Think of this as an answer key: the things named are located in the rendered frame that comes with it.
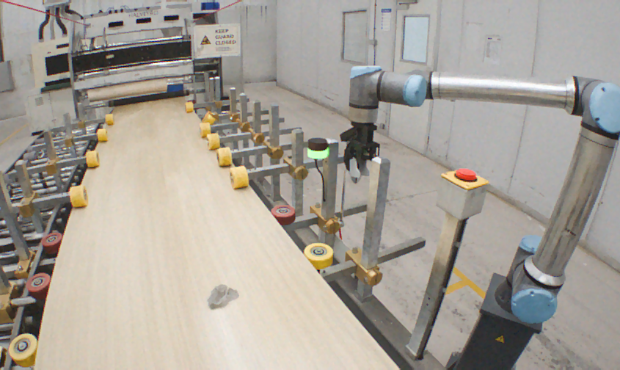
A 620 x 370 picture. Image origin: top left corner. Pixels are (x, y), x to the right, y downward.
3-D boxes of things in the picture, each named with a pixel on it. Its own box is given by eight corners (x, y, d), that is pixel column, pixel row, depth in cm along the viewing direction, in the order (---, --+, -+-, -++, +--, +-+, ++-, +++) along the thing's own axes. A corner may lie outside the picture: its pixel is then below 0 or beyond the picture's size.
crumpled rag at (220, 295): (224, 281, 79) (222, 274, 78) (243, 293, 76) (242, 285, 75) (197, 299, 73) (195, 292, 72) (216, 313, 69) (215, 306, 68)
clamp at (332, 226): (321, 215, 126) (321, 202, 124) (340, 233, 115) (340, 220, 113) (307, 218, 124) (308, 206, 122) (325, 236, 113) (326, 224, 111)
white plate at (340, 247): (319, 239, 132) (320, 218, 128) (355, 278, 111) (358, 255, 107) (318, 240, 132) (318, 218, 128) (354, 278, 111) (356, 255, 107)
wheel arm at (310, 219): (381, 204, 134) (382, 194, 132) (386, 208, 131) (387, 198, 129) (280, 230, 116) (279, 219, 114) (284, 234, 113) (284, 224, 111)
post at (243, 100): (248, 169, 208) (244, 92, 187) (249, 171, 205) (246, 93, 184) (243, 170, 206) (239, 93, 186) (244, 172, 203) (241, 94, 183)
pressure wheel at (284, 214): (290, 230, 121) (289, 201, 116) (298, 241, 114) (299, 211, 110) (268, 234, 118) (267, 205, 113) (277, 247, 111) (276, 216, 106)
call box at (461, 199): (456, 201, 67) (463, 167, 64) (480, 216, 62) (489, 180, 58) (434, 208, 64) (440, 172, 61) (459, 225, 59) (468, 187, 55)
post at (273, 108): (277, 199, 166) (276, 102, 146) (280, 202, 163) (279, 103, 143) (271, 200, 164) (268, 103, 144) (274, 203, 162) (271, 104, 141)
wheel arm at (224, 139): (298, 131, 189) (298, 125, 188) (301, 132, 187) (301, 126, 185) (211, 142, 169) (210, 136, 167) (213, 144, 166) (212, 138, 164)
